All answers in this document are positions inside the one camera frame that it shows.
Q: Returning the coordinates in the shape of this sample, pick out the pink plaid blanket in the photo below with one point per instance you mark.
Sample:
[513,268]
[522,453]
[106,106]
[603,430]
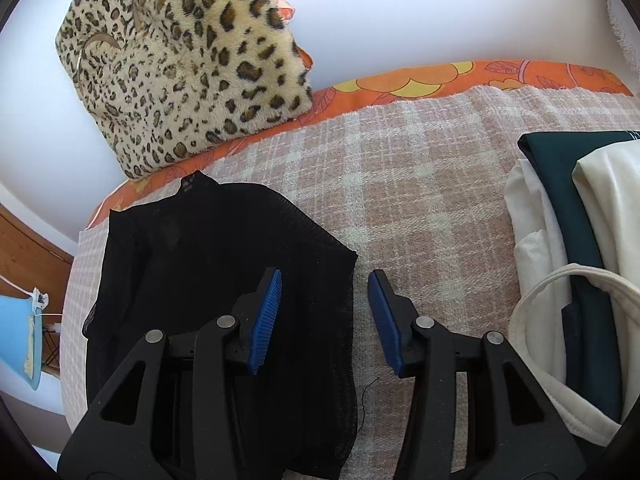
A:
[425,185]

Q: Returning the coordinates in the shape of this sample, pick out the black mesh garment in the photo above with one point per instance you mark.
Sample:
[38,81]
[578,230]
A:
[200,240]

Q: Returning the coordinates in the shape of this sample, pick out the cream folded garment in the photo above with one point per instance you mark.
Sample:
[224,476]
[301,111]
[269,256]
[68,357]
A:
[615,210]

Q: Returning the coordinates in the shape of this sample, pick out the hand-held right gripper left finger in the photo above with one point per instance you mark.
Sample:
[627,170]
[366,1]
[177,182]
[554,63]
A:
[265,321]

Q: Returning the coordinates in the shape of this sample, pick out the green striped fringed pillow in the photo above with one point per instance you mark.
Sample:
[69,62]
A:
[631,25]

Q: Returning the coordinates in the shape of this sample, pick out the orange floral bedsheet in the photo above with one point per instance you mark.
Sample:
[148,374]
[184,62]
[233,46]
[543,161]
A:
[435,85]

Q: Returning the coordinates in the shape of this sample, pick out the dark green garment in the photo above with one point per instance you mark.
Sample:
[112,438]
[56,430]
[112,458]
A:
[550,170]

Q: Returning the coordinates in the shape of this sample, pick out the light blue lampshade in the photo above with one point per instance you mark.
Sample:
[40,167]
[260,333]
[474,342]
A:
[12,330]

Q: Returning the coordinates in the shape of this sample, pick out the leopard print plush bag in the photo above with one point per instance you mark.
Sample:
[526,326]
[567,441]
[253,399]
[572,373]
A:
[190,60]

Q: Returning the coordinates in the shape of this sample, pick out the wooden door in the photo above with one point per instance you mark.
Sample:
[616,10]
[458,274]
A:
[30,245]

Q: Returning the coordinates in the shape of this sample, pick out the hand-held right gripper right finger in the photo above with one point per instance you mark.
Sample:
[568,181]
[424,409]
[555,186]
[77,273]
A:
[385,321]

